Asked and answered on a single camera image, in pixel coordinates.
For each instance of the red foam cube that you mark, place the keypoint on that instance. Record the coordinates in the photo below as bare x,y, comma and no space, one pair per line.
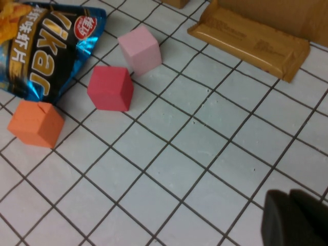
107,87

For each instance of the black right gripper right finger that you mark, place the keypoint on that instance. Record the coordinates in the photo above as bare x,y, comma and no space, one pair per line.
315,220

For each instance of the brown snack bar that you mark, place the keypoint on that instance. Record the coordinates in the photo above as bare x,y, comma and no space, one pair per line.
246,43

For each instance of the orange foam cube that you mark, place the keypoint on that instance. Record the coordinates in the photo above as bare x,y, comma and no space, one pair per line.
33,123

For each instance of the light pink foam cube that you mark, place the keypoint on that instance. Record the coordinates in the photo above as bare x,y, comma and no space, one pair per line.
139,48

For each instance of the taller open cardboard box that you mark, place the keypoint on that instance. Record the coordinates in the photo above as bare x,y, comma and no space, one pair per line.
282,15

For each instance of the blue black chips bag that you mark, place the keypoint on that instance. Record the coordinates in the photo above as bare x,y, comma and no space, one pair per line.
51,51

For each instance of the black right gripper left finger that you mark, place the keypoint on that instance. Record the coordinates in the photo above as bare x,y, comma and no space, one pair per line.
279,223

